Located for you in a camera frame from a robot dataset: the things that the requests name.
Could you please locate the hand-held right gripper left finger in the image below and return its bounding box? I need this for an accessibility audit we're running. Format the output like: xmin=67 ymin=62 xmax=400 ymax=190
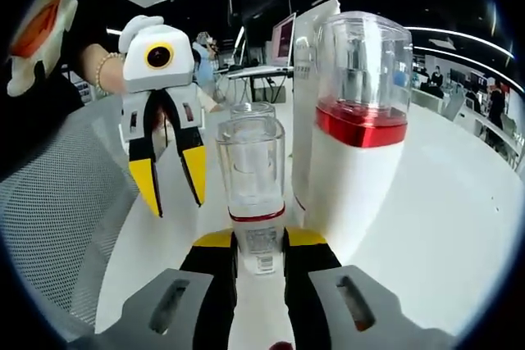
xmin=118 ymin=229 xmax=240 ymax=350

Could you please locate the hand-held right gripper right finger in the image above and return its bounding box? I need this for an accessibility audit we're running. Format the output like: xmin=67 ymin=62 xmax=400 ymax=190
xmin=284 ymin=225 xmax=406 ymax=350

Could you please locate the small white pump skincare bottle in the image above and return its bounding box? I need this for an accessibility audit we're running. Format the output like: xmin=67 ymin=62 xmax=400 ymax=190
xmin=228 ymin=101 xmax=277 ymax=126
xmin=216 ymin=117 xmax=287 ymax=276

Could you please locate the tall red-collared skincare bottle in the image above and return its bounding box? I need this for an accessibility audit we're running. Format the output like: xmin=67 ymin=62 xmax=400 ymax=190
xmin=305 ymin=9 xmax=415 ymax=244

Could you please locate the white skincare tube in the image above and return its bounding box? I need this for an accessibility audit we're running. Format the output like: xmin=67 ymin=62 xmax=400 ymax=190
xmin=291 ymin=0 xmax=342 ymax=212

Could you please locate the person's left hand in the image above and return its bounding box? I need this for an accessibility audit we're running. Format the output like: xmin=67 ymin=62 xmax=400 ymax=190
xmin=101 ymin=53 xmax=127 ymax=93

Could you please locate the grey mesh office chair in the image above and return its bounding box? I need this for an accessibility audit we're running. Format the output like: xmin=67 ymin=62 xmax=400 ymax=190
xmin=0 ymin=98 xmax=143 ymax=341

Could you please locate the laptop with pink screen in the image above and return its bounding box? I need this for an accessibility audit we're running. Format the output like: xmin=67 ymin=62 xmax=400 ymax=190
xmin=226 ymin=12 xmax=298 ymax=80

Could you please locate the beaded bracelet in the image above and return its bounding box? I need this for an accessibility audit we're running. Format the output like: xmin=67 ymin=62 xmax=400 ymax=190
xmin=94 ymin=51 xmax=125 ymax=93

